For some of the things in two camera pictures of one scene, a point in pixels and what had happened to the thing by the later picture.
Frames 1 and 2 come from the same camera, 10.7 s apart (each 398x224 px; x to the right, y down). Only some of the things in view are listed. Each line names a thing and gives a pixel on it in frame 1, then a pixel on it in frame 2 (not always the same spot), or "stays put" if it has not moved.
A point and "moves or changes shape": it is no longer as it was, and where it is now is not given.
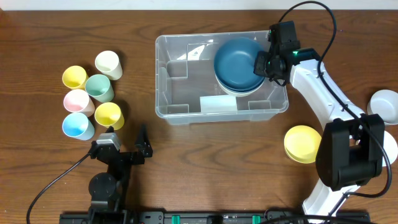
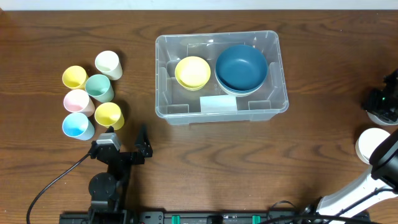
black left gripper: (125, 156) stays put
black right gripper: (262, 66) → (376, 101)
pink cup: (78, 101) stays put
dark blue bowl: (234, 63) moves or changes shape
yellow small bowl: (301, 143) → (193, 73)
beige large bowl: (242, 94) stays put
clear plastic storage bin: (208, 78) stays put
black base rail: (194, 216) stays put
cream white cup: (107, 62) stays put
